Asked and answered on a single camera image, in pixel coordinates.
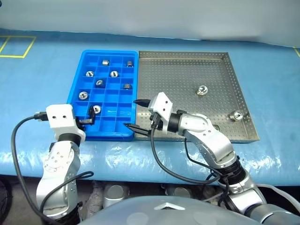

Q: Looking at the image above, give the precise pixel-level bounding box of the white cable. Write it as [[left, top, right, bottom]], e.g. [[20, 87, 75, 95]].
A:
[[257, 183, 300, 205]]

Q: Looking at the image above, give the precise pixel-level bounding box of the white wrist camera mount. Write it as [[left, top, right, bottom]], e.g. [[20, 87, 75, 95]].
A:
[[147, 92, 174, 135], [45, 104, 86, 142]]

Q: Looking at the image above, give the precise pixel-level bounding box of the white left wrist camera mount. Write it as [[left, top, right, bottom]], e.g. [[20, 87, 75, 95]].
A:
[[45, 104, 86, 142]]

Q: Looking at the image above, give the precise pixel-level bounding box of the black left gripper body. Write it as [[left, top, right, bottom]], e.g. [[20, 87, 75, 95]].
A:
[[74, 117, 86, 132]]

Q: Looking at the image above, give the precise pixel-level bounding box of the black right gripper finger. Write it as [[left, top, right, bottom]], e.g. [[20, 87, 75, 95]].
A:
[[124, 122, 151, 137], [133, 99, 150, 109]]

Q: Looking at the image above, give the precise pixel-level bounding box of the blue compartment tray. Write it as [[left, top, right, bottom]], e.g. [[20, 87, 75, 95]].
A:
[[67, 49, 139, 142]]

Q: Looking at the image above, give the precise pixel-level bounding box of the black rounded object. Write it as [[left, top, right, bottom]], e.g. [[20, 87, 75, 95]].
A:
[[0, 180, 9, 213]]

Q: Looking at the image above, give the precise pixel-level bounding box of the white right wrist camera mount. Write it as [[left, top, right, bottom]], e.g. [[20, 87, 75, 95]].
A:
[[147, 92, 174, 135]]

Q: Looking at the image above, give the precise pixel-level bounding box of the blue plastic table cover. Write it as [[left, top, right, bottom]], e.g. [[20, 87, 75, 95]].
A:
[[0, 27, 300, 187]]

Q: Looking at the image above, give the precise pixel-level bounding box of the silver robot torso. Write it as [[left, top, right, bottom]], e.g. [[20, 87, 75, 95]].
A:
[[79, 195, 267, 225]]

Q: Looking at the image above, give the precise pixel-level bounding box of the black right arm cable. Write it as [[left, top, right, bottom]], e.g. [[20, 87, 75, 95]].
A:
[[150, 112, 236, 211]]

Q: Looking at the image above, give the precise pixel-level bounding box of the silver cylinder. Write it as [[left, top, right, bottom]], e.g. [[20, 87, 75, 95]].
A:
[[172, 187, 192, 200], [103, 184, 130, 208]]

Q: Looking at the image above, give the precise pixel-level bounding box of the perforated steel tray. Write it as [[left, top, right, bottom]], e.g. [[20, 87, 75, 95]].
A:
[[133, 50, 260, 144]]

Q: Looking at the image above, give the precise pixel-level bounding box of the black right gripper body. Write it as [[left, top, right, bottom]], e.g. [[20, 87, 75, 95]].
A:
[[149, 112, 164, 132]]

